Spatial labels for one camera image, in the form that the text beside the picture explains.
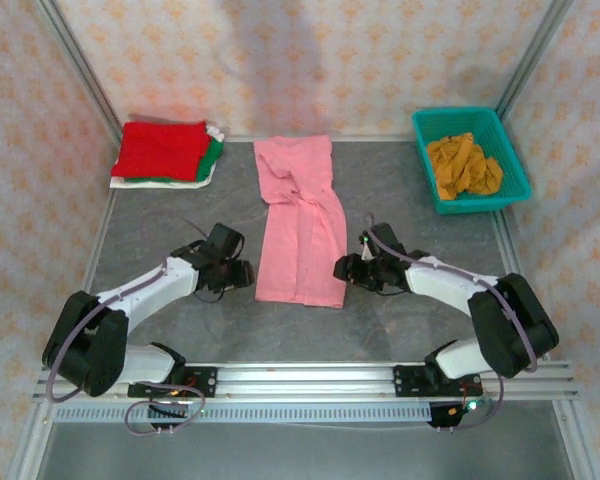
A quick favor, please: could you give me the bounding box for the pink t-shirt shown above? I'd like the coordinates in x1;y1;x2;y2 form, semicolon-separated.
252;133;349;310

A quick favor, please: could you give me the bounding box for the stack of folded cloths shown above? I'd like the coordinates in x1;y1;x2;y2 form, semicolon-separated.
108;124;227;191

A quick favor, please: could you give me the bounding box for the folded green t-shirt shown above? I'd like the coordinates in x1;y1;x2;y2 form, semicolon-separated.
124;137;225;184

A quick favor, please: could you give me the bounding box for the crumpled mustard t-shirt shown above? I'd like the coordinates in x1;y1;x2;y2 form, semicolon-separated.
426;132;505;201

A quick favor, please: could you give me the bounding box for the folded red t-shirt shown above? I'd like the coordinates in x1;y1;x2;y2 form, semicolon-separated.
110;119;212;182

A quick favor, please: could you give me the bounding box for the teal plastic basket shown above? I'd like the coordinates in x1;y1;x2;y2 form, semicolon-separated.
411;106;534;216

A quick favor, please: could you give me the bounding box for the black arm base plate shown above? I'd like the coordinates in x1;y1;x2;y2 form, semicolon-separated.
127;366;219;400
392;364;484;400

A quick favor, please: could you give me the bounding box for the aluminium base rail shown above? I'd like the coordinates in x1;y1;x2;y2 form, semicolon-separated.
32;362;581;404

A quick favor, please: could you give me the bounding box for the short aluminium table rail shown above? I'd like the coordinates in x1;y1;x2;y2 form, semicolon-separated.
223;133;416;145

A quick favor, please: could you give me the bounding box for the slotted grey cable duct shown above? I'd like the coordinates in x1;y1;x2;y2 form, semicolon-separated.
53;402;434;425

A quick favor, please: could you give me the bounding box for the black duct bracket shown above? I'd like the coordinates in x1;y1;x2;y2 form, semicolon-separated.
426;402;464;432
147;402;191;432

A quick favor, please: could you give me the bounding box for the aluminium frame post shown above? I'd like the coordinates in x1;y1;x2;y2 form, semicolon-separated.
32;0;126;146
494;0;576;119

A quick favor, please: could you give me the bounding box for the aluminium frame leg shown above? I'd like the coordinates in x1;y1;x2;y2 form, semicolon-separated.
552;399;599;480
4;402;56;480

